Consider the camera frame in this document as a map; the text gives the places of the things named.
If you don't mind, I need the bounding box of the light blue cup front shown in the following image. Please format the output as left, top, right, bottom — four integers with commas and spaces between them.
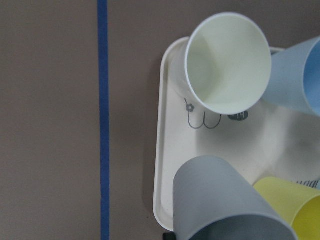
262, 37, 320, 117

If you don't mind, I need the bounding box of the yellow plastic cup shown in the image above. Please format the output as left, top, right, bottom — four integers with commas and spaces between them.
253, 177, 320, 240

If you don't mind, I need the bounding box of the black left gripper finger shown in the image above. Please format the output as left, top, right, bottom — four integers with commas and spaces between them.
162, 232, 175, 240

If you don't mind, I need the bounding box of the cream white plastic cup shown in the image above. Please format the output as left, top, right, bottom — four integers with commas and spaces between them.
168, 12, 272, 115

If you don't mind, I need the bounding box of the grey plastic cup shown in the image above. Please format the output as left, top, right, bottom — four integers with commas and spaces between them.
173, 156, 298, 240

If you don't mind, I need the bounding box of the cream plastic tray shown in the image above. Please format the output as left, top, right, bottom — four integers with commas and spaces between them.
153, 37, 320, 231

